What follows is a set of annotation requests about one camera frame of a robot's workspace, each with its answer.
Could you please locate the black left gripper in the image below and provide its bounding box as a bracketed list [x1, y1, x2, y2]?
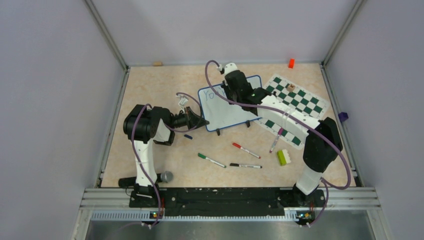
[168, 106, 210, 131]

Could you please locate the blue framed whiteboard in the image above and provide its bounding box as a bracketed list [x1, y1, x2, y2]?
[197, 87, 259, 132]

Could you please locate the blue marker cap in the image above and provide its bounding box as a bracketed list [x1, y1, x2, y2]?
[184, 134, 193, 140]

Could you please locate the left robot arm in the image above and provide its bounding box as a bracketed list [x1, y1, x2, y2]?
[118, 104, 210, 207]

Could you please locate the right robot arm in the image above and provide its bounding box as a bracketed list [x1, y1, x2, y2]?
[219, 69, 343, 206]

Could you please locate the green marker pen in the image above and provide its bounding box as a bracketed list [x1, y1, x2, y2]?
[197, 153, 227, 168]

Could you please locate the red marker pen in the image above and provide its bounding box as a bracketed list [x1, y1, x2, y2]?
[232, 142, 261, 159]

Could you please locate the black marker pen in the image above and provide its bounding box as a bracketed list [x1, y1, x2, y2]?
[229, 163, 263, 169]

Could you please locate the small wooden cylinder piece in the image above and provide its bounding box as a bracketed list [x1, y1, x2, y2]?
[287, 84, 296, 92]

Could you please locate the orange red block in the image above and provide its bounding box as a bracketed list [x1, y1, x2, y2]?
[288, 58, 296, 69]

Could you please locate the purple marker pen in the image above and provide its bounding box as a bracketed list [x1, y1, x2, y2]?
[269, 128, 284, 153]

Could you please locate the green white chessboard mat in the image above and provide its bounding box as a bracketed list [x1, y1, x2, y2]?
[254, 74, 331, 150]

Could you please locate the small wooden block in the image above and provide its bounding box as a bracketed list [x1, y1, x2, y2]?
[152, 61, 163, 67]

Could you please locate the lime green toy brick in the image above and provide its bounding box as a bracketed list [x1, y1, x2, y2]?
[277, 149, 291, 166]

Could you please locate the purple block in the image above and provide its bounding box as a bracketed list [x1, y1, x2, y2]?
[338, 112, 349, 123]

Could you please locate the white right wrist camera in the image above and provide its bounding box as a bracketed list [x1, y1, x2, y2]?
[217, 62, 239, 76]

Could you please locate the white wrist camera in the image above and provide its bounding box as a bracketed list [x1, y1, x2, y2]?
[177, 95, 189, 108]
[217, 62, 239, 76]

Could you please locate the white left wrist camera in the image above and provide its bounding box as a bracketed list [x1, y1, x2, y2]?
[177, 95, 189, 108]

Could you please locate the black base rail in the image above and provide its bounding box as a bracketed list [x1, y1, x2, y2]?
[129, 187, 325, 217]

